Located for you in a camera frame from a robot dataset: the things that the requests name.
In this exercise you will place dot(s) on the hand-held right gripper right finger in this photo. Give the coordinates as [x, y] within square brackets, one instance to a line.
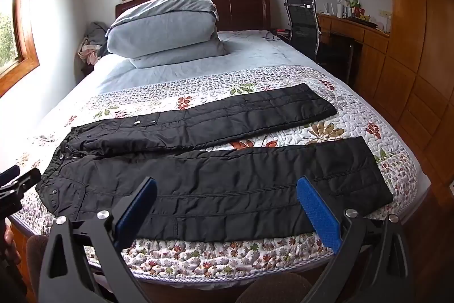
[319, 214]

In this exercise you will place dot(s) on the green toy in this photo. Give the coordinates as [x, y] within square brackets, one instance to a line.
[354, 2]

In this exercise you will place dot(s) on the black pants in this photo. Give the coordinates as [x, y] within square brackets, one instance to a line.
[230, 182]

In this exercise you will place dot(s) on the dark wooden bed headboard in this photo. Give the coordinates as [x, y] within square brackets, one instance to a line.
[244, 8]

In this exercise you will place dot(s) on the black mesh office chair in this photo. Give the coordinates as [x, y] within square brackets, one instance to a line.
[301, 26]

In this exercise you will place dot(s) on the black keyboard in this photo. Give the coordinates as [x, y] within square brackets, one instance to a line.
[361, 22]

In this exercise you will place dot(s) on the floral quilted bedspread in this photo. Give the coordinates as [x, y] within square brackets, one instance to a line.
[358, 132]

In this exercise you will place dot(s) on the person's left hand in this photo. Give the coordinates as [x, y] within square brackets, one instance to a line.
[9, 246]

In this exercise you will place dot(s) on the wooden wardrobe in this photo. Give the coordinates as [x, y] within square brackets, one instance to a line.
[422, 40]

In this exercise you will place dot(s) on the pink cloth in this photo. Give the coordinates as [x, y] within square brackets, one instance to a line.
[88, 52]

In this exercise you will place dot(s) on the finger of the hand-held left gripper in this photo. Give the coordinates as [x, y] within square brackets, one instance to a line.
[30, 180]
[9, 174]

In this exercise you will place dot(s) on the white router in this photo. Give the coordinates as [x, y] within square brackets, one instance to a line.
[329, 10]

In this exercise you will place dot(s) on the wooden desk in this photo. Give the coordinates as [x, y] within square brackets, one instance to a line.
[369, 51]

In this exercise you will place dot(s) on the grey garment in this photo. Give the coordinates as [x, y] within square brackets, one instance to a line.
[96, 33]

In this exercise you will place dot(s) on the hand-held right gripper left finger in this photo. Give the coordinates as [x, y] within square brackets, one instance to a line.
[136, 207]

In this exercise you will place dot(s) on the brown fuzzy cloth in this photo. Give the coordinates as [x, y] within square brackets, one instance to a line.
[35, 267]

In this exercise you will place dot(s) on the grey-blue pillow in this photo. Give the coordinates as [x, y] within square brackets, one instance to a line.
[184, 54]

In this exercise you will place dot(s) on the light blue bed sheet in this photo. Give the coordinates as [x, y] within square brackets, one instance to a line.
[266, 51]

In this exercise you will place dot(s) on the folded grey-blue duvet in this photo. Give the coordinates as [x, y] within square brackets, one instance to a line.
[159, 19]

